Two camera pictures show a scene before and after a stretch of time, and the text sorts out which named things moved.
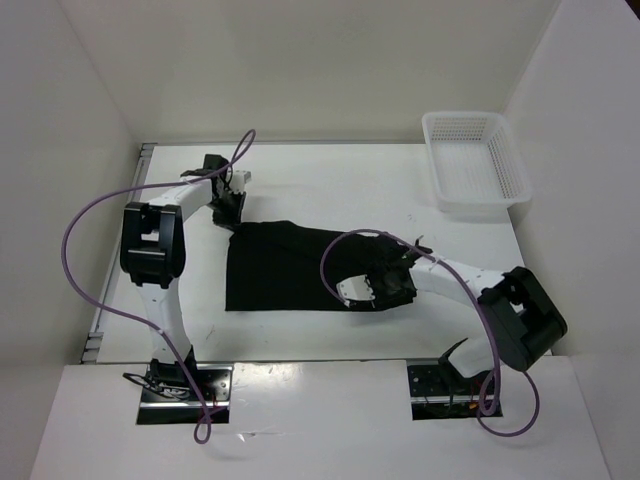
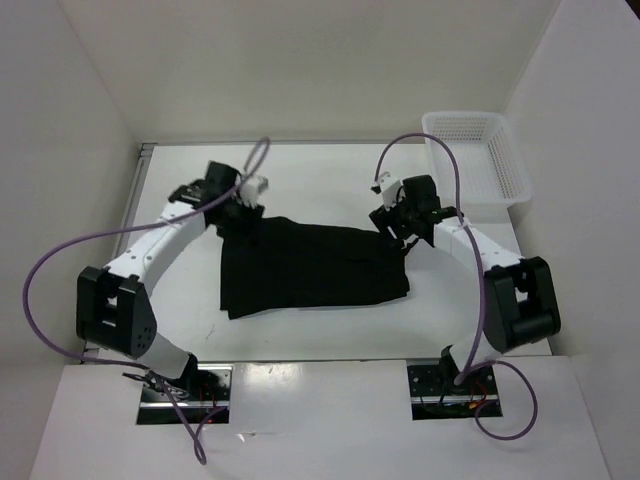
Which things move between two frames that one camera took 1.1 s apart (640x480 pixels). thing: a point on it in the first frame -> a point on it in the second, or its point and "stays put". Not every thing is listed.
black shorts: [280, 266] stays put
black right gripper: [371, 279] -> [385, 218]
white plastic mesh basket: [476, 164] stays put
